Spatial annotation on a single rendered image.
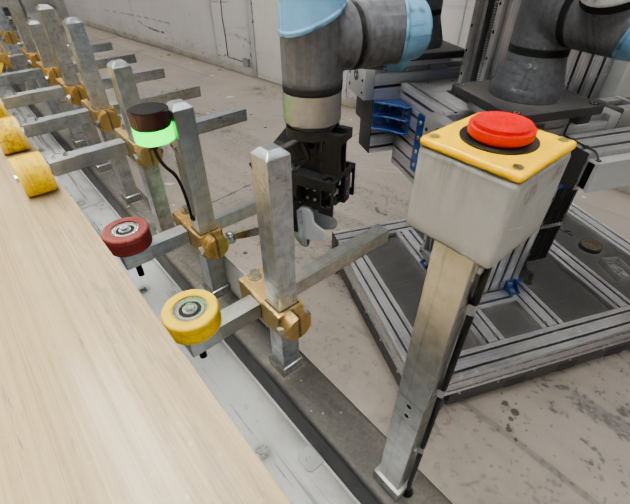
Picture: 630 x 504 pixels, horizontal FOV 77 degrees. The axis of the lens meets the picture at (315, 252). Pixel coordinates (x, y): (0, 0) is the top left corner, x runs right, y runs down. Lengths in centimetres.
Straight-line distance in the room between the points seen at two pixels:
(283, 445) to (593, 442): 120
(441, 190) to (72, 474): 44
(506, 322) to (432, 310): 127
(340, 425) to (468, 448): 89
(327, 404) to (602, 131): 87
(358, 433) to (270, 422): 18
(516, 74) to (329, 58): 56
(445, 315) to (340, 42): 32
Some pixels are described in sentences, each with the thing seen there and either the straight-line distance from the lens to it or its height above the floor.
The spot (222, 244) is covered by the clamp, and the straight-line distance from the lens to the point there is 79.
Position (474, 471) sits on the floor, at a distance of 151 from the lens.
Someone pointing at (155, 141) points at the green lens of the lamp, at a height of 107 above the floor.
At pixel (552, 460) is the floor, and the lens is 163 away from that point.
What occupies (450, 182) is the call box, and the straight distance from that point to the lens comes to 27.
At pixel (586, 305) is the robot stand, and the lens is 184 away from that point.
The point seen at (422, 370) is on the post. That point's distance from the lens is 42.
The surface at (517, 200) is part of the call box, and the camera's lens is 26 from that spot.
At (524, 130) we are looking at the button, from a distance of 27.
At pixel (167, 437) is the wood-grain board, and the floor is 90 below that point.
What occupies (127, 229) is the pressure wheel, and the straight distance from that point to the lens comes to 78.
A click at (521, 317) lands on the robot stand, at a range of 167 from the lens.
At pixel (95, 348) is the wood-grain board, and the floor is 90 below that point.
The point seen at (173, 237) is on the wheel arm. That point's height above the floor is 86.
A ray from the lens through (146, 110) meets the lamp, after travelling 67.
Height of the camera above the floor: 132
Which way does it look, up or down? 39 degrees down
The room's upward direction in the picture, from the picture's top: straight up
